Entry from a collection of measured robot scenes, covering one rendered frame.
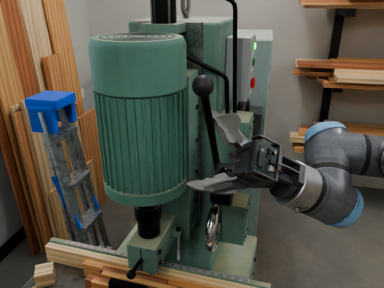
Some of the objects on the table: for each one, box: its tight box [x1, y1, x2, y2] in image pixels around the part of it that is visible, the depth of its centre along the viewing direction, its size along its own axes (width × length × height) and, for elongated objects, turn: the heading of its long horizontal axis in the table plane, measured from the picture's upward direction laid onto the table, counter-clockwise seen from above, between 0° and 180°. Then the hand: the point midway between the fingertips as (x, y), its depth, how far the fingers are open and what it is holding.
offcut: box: [34, 262, 55, 288], centre depth 87 cm, size 4×4×4 cm
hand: (192, 144), depth 60 cm, fingers open, 14 cm apart
